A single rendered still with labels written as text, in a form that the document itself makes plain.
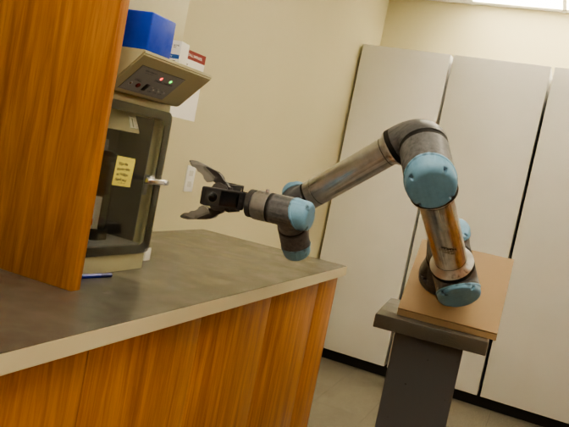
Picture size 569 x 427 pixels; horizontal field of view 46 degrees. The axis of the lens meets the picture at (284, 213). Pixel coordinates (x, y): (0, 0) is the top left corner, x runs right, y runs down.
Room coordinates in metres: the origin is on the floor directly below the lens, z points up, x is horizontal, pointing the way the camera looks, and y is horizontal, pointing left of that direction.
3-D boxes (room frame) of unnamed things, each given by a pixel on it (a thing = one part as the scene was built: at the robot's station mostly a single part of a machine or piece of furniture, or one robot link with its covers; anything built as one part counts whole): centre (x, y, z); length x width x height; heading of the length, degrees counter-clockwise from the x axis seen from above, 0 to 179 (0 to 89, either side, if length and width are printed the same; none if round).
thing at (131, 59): (1.71, 0.38, 1.46); 0.32 x 0.11 x 0.10; 158
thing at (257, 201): (1.66, 0.06, 1.20); 0.08 x 0.05 x 0.08; 158
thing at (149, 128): (1.73, 0.42, 1.19); 0.30 x 0.01 x 0.40; 157
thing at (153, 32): (1.63, 0.41, 1.56); 0.10 x 0.10 x 0.09; 68
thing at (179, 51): (1.76, 0.36, 1.54); 0.05 x 0.05 x 0.06; 76
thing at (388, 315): (2.01, -0.51, 0.92); 0.32 x 0.32 x 0.04; 74
